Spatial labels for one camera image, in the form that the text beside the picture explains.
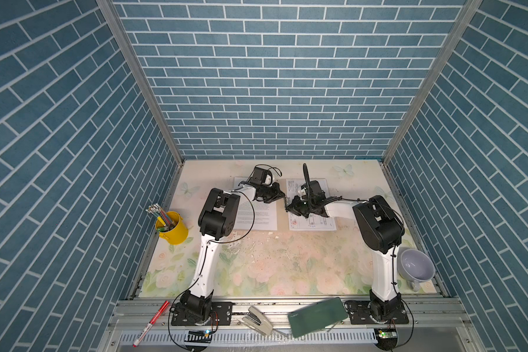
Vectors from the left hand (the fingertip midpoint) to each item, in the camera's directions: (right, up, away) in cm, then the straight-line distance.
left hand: (285, 194), depth 105 cm
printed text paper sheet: (-13, -9, -6) cm, 17 cm away
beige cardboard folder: (-1, -9, -5) cm, 11 cm away
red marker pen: (-46, -41, -35) cm, 72 cm away
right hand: (+1, -7, -4) cm, 8 cm away
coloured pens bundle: (-49, -5, -23) cm, 55 cm away
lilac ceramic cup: (+50, -27, -21) cm, 60 cm away
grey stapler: (-11, -39, -34) cm, 53 cm away
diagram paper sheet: (+13, -12, -9) cm, 19 cm away
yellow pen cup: (-43, -13, -22) cm, 50 cm away
